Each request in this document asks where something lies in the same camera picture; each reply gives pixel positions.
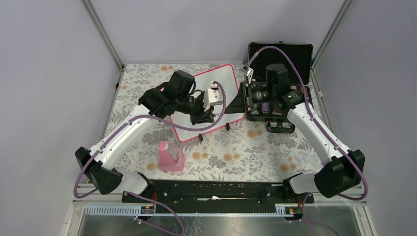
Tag pink framed whiteboard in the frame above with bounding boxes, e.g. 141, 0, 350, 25
174, 64, 244, 143

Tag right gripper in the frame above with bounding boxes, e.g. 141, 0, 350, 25
224, 82, 275, 115

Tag white slotted cable duct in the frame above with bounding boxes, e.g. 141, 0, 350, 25
85, 204, 293, 217

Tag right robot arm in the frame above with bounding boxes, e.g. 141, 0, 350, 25
226, 63, 369, 203

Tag purple cable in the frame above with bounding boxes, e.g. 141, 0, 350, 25
247, 45, 369, 236
73, 81, 227, 236

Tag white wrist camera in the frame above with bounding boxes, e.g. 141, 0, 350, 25
203, 83, 224, 110
240, 65, 254, 85

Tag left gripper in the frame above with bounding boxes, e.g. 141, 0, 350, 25
177, 91, 214, 125

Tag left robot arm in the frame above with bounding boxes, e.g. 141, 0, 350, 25
73, 70, 226, 202

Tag floral tablecloth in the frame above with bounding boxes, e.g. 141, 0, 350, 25
106, 64, 322, 182

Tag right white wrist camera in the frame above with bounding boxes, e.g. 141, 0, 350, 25
240, 65, 254, 85

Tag black poker chip case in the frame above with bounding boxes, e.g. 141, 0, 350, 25
246, 42, 313, 133

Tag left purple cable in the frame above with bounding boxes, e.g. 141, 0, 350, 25
73, 81, 227, 236

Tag pink eraser holder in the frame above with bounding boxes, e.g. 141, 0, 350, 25
158, 141, 185, 173

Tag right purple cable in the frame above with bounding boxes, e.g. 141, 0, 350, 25
247, 45, 369, 236

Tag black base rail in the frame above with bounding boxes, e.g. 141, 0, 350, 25
141, 179, 314, 210

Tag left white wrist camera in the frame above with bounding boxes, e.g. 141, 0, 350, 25
203, 83, 224, 110

